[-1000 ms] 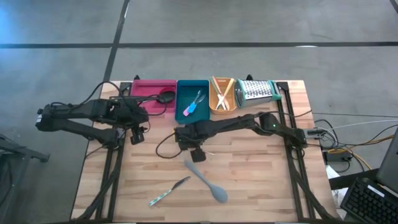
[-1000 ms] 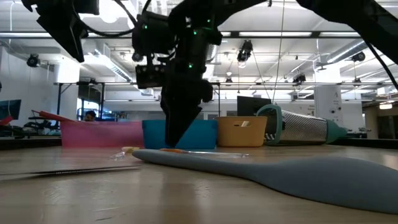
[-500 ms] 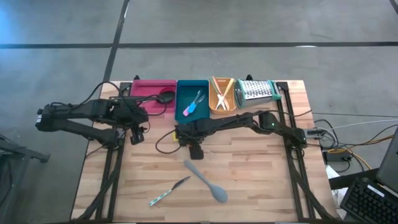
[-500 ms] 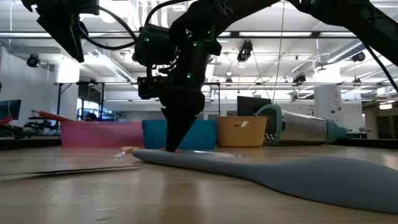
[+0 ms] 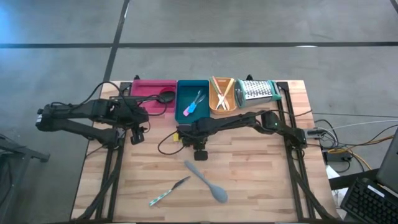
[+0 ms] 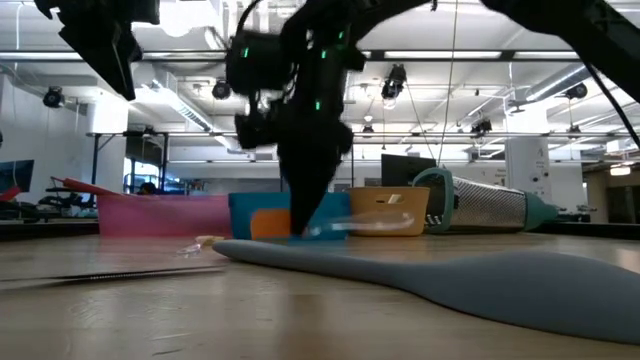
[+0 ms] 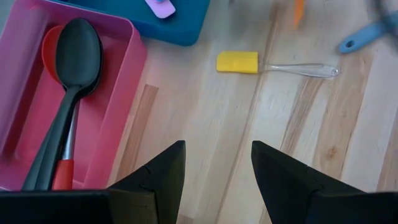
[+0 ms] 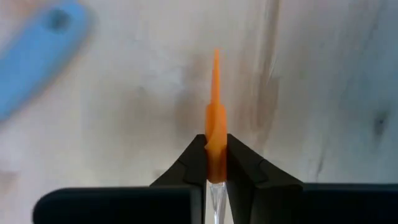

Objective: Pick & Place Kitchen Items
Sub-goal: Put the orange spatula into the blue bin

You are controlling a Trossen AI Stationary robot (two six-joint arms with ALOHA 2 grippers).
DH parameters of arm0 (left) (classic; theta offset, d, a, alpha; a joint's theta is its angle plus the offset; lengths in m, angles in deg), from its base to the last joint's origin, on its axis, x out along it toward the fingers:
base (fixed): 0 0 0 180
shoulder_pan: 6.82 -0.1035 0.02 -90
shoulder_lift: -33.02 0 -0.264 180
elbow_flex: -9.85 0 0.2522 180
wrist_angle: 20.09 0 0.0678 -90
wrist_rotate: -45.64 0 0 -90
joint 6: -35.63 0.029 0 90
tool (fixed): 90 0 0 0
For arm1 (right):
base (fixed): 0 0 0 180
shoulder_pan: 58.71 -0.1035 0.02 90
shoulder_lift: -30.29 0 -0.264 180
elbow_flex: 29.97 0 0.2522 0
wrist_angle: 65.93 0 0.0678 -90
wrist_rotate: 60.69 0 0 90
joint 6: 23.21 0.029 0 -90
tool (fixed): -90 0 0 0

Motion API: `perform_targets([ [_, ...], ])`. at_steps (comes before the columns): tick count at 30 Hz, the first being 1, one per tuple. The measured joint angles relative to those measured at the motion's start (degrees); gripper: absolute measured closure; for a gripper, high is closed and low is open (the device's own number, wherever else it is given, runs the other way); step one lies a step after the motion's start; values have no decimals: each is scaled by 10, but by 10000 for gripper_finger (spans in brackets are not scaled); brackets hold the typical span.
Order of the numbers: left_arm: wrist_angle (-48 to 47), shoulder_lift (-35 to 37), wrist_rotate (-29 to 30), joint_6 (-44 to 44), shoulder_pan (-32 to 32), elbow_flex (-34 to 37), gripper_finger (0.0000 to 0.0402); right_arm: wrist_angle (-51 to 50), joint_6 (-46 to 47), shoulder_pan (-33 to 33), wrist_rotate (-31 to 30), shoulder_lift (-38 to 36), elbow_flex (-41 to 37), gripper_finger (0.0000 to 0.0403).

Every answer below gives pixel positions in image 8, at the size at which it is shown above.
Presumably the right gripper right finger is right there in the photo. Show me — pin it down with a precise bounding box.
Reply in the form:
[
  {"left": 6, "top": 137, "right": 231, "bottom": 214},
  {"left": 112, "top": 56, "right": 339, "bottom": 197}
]
[{"left": 226, "top": 133, "right": 398, "bottom": 224}]

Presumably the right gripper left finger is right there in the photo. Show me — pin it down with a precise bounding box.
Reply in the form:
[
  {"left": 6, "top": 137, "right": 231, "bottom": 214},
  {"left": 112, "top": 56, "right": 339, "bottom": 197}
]
[{"left": 32, "top": 133, "right": 208, "bottom": 224}]

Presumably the orange mini spatula clear handle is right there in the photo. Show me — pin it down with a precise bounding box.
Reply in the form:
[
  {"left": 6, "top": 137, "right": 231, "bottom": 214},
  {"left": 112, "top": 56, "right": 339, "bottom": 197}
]
[{"left": 204, "top": 48, "right": 230, "bottom": 224}]

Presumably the grey silicone spoon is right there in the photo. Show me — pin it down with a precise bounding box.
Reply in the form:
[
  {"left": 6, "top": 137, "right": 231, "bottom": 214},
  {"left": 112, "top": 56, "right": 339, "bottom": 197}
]
[{"left": 0, "top": 0, "right": 91, "bottom": 123}]

